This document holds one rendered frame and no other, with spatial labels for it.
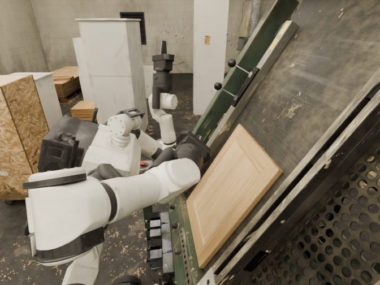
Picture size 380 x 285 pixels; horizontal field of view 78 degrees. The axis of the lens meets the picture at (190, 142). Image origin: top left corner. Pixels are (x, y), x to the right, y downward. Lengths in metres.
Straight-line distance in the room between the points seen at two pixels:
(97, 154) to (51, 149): 0.13
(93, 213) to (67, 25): 9.62
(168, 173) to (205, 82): 4.26
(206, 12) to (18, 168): 3.59
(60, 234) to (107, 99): 3.09
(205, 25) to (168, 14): 4.51
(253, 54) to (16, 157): 2.25
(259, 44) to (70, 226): 1.21
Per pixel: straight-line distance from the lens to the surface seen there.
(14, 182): 2.90
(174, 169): 0.49
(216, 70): 4.67
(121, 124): 0.76
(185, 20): 8.97
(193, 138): 0.70
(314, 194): 0.66
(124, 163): 0.76
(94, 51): 3.32
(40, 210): 0.40
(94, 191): 0.39
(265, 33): 1.37
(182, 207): 1.20
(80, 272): 1.25
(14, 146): 2.66
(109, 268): 2.17
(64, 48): 10.06
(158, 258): 1.20
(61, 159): 0.81
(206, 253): 0.98
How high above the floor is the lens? 1.72
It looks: 27 degrees down
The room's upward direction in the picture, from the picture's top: straight up
